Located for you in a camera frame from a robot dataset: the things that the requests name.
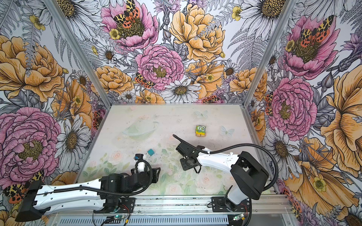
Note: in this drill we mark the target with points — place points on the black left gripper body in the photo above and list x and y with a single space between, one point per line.
132 171

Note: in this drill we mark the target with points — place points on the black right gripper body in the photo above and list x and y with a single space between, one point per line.
186 165

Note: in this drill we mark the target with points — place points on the teal cube block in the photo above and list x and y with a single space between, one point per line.
150 152

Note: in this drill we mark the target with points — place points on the green owl toy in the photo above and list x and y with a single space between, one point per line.
200 129

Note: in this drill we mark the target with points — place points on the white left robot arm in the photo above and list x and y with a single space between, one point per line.
114 193

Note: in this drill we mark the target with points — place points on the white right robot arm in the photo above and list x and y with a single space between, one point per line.
249 175

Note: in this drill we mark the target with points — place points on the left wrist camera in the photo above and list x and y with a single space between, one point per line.
139 157

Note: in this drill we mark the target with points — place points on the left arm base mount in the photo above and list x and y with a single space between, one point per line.
119 205

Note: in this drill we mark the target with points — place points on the aluminium rail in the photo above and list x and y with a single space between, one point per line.
203 204

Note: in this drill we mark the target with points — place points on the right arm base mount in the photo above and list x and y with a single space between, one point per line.
222 204

